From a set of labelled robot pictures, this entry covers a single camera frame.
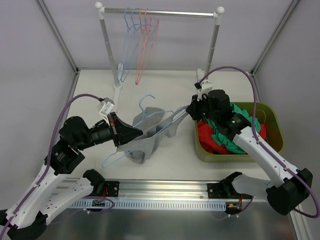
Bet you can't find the grey tank top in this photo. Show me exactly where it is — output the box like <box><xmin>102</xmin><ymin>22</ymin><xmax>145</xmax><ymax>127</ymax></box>
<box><xmin>116</xmin><ymin>106</ymin><xmax>188</xmax><ymax>165</ymax></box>

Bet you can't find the red tank top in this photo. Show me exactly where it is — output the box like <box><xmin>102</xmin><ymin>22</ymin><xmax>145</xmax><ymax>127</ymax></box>
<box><xmin>197</xmin><ymin>119</ymin><xmax>268</xmax><ymax>155</ymax></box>

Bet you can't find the green tank top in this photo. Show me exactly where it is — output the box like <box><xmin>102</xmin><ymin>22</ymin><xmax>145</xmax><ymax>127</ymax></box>
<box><xmin>205</xmin><ymin>102</ymin><xmax>253</xmax><ymax>155</ymax></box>

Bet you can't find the salmon wire hanger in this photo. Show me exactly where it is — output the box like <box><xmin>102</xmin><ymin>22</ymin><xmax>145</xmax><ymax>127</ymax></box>
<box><xmin>140</xmin><ymin>9</ymin><xmax>160</xmax><ymax>80</ymax></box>

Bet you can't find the light blue wire hanger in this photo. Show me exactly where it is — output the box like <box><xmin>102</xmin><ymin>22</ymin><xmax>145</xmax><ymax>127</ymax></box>
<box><xmin>118</xmin><ymin>7</ymin><xmax>136</xmax><ymax>83</ymax></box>

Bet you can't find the pink wire hanger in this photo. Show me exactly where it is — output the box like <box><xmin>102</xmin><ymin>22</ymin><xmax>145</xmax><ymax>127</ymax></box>
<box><xmin>135</xmin><ymin>9</ymin><xmax>153</xmax><ymax>85</ymax></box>

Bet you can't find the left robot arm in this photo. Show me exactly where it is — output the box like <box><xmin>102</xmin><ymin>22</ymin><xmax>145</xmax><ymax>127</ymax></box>
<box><xmin>0</xmin><ymin>112</ymin><xmax>143</xmax><ymax>240</ymax></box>

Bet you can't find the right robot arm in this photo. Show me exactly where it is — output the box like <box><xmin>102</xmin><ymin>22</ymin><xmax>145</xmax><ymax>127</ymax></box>
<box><xmin>186</xmin><ymin>89</ymin><xmax>313</xmax><ymax>216</ymax></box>

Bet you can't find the olive green plastic basket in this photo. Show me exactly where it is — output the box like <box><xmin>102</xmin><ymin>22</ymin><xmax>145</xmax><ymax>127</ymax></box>
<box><xmin>193</xmin><ymin>102</ymin><xmax>285</xmax><ymax>163</ymax></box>

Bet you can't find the white silver clothes rack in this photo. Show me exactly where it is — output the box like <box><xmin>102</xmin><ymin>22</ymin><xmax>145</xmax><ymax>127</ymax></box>
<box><xmin>95</xmin><ymin>1</ymin><xmax>225</xmax><ymax>108</ymax></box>

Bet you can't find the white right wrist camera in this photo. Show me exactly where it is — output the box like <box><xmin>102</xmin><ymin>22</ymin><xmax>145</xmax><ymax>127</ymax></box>
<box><xmin>194</xmin><ymin>79</ymin><xmax>213</xmax><ymax>101</ymax></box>

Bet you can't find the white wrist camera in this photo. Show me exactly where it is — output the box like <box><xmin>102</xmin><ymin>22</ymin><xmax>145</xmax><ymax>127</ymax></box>
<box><xmin>98</xmin><ymin>97</ymin><xmax>115</xmax><ymax>122</ymax></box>
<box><xmin>194</xmin><ymin>79</ymin><xmax>213</xmax><ymax>101</ymax></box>

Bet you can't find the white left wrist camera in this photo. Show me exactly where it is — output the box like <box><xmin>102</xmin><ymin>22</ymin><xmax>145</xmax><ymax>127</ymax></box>
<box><xmin>98</xmin><ymin>97</ymin><xmax>115</xmax><ymax>122</ymax></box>

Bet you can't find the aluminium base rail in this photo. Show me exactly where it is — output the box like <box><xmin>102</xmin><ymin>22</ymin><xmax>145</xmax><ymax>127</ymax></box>
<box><xmin>53</xmin><ymin>177</ymin><xmax>271</xmax><ymax>201</ymax></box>

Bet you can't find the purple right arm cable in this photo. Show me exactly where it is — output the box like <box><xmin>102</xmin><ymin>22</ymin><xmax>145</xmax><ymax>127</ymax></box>
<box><xmin>198</xmin><ymin>65</ymin><xmax>320</xmax><ymax>219</ymax></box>

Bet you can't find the white slotted cable duct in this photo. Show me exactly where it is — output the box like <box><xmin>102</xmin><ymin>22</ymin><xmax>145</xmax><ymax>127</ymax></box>
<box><xmin>70</xmin><ymin>199</ymin><xmax>227</xmax><ymax>212</ymax></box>

